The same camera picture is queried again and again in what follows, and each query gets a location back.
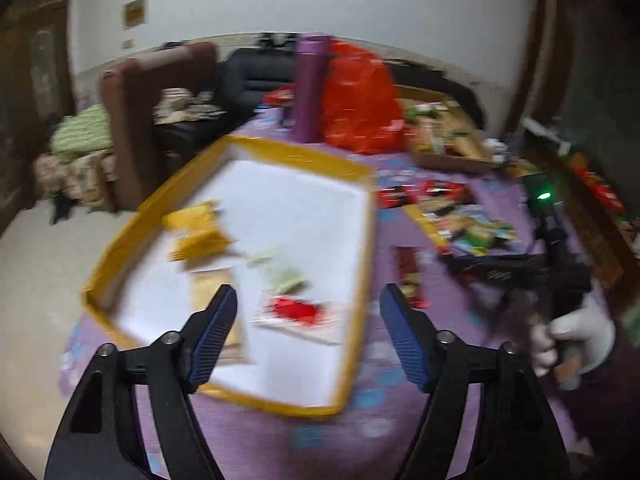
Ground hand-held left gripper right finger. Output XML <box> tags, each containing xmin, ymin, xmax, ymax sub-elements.
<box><xmin>379</xmin><ymin>283</ymin><xmax>573</xmax><ymax>480</ymax></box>

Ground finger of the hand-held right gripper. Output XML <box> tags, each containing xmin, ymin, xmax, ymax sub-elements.
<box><xmin>440</xmin><ymin>252</ymin><xmax>551</xmax><ymax>287</ymax></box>

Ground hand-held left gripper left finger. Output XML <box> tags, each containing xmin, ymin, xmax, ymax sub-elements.
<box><xmin>44</xmin><ymin>284</ymin><xmax>238</xmax><ymax>480</ymax></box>

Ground white box with yellow rim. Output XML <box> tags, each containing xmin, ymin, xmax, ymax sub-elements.
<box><xmin>82</xmin><ymin>135</ymin><xmax>378</xmax><ymax>418</ymax></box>

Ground person's right hand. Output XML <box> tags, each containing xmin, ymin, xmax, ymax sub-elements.
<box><xmin>530</xmin><ymin>300</ymin><xmax>617</xmax><ymax>380</ymax></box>

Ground clear cracker packet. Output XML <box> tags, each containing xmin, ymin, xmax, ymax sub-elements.
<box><xmin>192</xmin><ymin>270</ymin><xmax>252</xmax><ymax>367</ymax></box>

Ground pile of colourful snack packets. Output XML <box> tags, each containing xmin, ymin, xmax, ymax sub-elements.
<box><xmin>377</xmin><ymin>180</ymin><xmax>522</xmax><ymax>262</ymax></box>

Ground red and white snack packet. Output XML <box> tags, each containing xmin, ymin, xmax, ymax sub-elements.
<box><xmin>254</xmin><ymin>294</ymin><xmax>342</xmax><ymax>345</ymax></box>

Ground pale green snack packet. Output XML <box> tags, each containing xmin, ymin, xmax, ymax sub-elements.
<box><xmin>245</xmin><ymin>245</ymin><xmax>309</xmax><ymax>294</ymax></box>

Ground yellow snack packet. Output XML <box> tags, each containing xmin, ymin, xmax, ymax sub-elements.
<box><xmin>162</xmin><ymin>200</ymin><xmax>237</xmax><ymax>264</ymax></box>

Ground purple floral tablecloth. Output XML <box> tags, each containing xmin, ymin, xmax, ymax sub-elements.
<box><xmin>57</xmin><ymin>105</ymin><xmax>601</xmax><ymax>480</ymax></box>

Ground cardboard box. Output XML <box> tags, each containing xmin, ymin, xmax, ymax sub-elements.
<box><xmin>395</xmin><ymin>85</ymin><xmax>502</xmax><ymax>175</ymax></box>

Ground white power strip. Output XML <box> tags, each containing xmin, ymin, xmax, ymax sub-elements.
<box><xmin>522</xmin><ymin>117</ymin><xmax>572</xmax><ymax>155</ymax></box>

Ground row of wrapped snack bars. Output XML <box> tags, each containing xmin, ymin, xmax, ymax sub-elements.
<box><xmin>405</xmin><ymin>102</ymin><xmax>482</xmax><ymax>159</ymax></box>

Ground black shoes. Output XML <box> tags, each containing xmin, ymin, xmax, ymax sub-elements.
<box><xmin>50</xmin><ymin>195</ymin><xmax>74</xmax><ymax>224</ymax></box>

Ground beige patterned blanket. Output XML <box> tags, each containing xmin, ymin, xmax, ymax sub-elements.
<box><xmin>35</xmin><ymin>150</ymin><xmax>119</xmax><ymax>212</ymax></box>

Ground red plastic bag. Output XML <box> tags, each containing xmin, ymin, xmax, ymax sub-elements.
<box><xmin>320</xmin><ymin>40</ymin><xmax>407</xmax><ymax>154</ymax></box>

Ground brown armchair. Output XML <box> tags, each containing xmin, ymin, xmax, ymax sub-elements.
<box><xmin>99</xmin><ymin>42</ymin><xmax>219</xmax><ymax>212</ymax></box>

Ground checked cloth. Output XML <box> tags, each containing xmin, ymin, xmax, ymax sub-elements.
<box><xmin>152</xmin><ymin>87</ymin><xmax>222</xmax><ymax>124</ymax></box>

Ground green patterned cushion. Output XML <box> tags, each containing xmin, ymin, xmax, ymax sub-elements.
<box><xmin>50</xmin><ymin>105</ymin><xmax>114</xmax><ymax>159</ymax></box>

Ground red snack package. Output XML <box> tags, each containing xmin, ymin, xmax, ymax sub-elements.
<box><xmin>264</xmin><ymin>85</ymin><xmax>297</xmax><ymax>107</ymax></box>

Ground black leather sofa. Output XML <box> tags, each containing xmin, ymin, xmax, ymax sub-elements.
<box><xmin>155</xmin><ymin>50</ymin><xmax>302</xmax><ymax>162</ymax></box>

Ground purple bottle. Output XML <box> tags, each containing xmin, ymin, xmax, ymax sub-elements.
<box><xmin>292</xmin><ymin>34</ymin><xmax>332</xmax><ymax>144</ymax></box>

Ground wooden door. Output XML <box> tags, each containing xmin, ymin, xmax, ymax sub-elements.
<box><xmin>0</xmin><ymin>0</ymin><xmax>77</xmax><ymax>233</ymax></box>

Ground yellow wall sign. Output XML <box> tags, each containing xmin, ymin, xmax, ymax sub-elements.
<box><xmin>123</xmin><ymin>0</ymin><xmax>147</xmax><ymax>29</ymax></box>

